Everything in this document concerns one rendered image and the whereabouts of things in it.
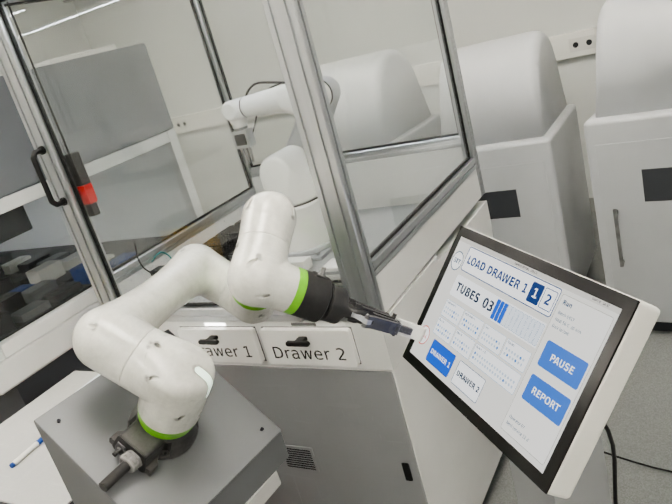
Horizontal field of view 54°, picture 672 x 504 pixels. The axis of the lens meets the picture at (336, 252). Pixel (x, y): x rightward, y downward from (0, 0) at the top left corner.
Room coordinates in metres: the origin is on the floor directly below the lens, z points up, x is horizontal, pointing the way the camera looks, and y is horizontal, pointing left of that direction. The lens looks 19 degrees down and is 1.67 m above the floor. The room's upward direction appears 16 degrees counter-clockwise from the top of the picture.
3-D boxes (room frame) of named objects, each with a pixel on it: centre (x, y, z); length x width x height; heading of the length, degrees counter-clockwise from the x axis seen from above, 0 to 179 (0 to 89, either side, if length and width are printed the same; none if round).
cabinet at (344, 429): (2.18, 0.10, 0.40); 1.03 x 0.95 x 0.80; 57
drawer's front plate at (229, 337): (1.80, 0.41, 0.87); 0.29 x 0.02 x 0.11; 57
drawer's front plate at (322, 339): (1.63, 0.14, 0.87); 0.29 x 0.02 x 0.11; 57
